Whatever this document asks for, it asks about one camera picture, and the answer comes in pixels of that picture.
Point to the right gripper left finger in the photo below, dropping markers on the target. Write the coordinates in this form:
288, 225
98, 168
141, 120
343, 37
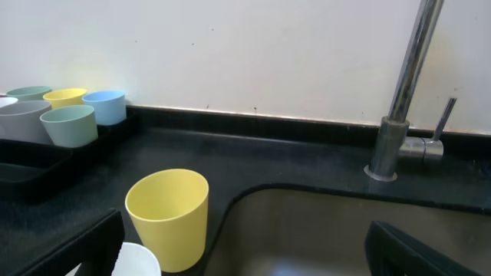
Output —
92, 245

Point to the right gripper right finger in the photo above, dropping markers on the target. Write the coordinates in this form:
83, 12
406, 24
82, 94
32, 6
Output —
399, 253

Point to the white cup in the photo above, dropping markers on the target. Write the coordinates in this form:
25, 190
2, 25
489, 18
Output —
136, 262
5, 102

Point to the yellow cup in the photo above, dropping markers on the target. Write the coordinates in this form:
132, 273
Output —
63, 97
172, 226

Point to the steel sink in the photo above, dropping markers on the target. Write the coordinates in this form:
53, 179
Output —
326, 230

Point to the black tray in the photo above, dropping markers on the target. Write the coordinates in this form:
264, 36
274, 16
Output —
34, 168

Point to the steel tap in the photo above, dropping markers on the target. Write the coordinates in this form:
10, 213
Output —
387, 149

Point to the green cup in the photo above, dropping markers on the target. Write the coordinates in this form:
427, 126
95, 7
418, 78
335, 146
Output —
71, 128
27, 93

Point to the blue cup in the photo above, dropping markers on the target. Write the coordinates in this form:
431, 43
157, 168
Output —
107, 109

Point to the grey cup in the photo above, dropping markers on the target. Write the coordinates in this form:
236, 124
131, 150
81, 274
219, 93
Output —
19, 122

